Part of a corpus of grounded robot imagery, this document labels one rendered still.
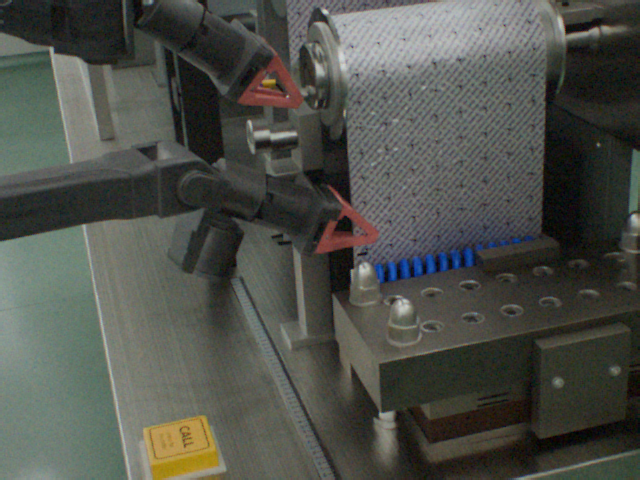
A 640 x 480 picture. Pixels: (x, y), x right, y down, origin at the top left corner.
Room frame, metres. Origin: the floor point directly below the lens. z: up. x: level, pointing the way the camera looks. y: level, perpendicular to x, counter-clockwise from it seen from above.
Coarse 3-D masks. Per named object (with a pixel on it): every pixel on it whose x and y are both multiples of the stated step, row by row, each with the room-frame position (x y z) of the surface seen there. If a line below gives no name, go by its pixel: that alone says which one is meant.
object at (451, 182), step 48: (384, 144) 1.06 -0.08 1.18; (432, 144) 1.08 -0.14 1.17; (480, 144) 1.09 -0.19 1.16; (528, 144) 1.11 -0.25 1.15; (384, 192) 1.06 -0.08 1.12; (432, 192) 1.08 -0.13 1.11; (480, 192) 1.09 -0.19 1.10; (528, 192) 1.11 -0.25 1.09; (384, 240) 1.06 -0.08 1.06; (432, 240) 1.08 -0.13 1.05; (480, 240) 1.09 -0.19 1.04
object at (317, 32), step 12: (540, 12) 1.14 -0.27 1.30; (312, 24) 1.13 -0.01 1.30; (312, 36) 1.13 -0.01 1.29; (324, 36) 1.09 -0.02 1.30; (552, 36) 1.12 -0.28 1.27; (324, 48) 1.09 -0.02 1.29; (552, 48) 1.12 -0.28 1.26; (552, 60) 1.12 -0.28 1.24; (336, 72) 1.06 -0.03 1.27; (552, 72) 1.12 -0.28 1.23; (336, 84) 1.06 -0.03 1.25; (336, 96) 1.06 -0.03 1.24; (336, 108) 1.06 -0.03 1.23; (324, 120) 1.11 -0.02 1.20; (336, 120) 1.08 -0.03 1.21
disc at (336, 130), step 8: (320, 8) 1.12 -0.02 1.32; (312, 16) 1.15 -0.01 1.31; (320, 16) 1.11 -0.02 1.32; (328, 16) 1.09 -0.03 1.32; (328, 24) 1.09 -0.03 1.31; (328, 32) 1.09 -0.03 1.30; (336, 32) 1.07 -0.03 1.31; (336, 40) 1.06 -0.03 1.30; (336, 48) 1.06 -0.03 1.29; (336, 56) 1.06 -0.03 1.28; (344, 64) 1.05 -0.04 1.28; (344, 72) 1.05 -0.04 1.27; (344, 80) 1.04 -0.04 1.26; (344, 88) 1.04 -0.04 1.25; (344, 96) 1.04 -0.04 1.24; (344, 104) 1.04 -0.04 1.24; (344, 112) 1.05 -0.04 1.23; (344, 120) 1.05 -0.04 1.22; (328, 128) 1.11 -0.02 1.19; (336, 128) 1.08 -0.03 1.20; (344, 128) 1.06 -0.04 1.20; (328, 136) 1.11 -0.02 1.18; (336, 136) 1.08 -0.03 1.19
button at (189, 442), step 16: (144, 432) 0.92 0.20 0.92; (160, 432) 0.92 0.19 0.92; (176, 432) 0.91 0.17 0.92; (192, 432) 0.91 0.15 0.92; (208, 432) 0.91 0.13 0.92; (160, 448) 0.89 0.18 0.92; (176, 448) 0.89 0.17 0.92; (192, 448) 0.88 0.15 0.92; (208, 448) 0.88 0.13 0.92; (160, 464) 0.86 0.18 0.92; (176, 464) 0.87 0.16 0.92; (192, 464) 0.87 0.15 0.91; (208, 464) 0.87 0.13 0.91
